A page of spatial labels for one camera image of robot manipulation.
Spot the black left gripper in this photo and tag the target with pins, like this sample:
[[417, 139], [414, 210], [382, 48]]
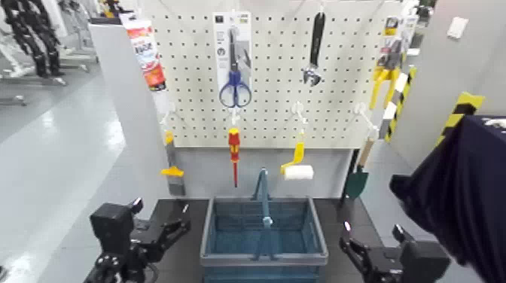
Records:
[[146, 241]]

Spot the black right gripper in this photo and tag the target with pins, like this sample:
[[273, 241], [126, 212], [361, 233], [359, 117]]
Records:
[[385, 266]]

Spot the red yellow screwdriver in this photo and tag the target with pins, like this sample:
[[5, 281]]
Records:
[[234, 144]]

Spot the grey scraper with yellow guard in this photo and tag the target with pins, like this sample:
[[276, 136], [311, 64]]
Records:
[[172, 172]]

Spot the dark navy fabric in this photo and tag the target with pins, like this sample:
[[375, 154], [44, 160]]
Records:
[[466, 197]]

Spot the grey partition panel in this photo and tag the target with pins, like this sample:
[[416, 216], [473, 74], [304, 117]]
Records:
[[130, 118]]

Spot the white pegboard hook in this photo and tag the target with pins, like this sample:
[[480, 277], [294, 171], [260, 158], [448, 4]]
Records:
[[299, 110], [364, 115], [169, 112], [235, 115]]

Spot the thin yellow black hazard strip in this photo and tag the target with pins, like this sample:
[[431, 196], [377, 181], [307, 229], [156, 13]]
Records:
[[403, 98]]

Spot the wide yellow black hazard strip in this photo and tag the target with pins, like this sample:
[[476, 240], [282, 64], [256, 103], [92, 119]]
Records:
[[458, 112]]

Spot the cream perforated pegboard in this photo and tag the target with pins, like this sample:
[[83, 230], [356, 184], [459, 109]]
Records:
[[276, 118]]

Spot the red white sealant tube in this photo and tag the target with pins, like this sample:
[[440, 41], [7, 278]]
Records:
[[146, 51]]

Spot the yellow pliers in package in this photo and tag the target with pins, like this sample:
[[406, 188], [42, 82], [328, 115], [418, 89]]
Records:
[[385, 73]]

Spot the white robot stand base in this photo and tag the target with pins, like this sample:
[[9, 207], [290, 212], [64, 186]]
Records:
[[35, 77]]

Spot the blue scissors in package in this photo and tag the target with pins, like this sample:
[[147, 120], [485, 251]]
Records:
[[233, 43]]

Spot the black humanoid robot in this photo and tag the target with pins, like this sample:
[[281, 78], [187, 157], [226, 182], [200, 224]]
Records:
[[39, 43]]

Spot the white hanging package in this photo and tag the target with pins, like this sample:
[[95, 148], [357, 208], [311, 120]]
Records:
[[409, 33]]

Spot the black adjustable wrench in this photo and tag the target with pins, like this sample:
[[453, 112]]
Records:
[[316, 39]]

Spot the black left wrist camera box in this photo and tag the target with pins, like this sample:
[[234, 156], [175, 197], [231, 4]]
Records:
[[112, 227]]

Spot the white wall plate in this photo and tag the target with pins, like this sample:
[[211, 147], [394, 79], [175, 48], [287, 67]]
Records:
[[457, 27]]

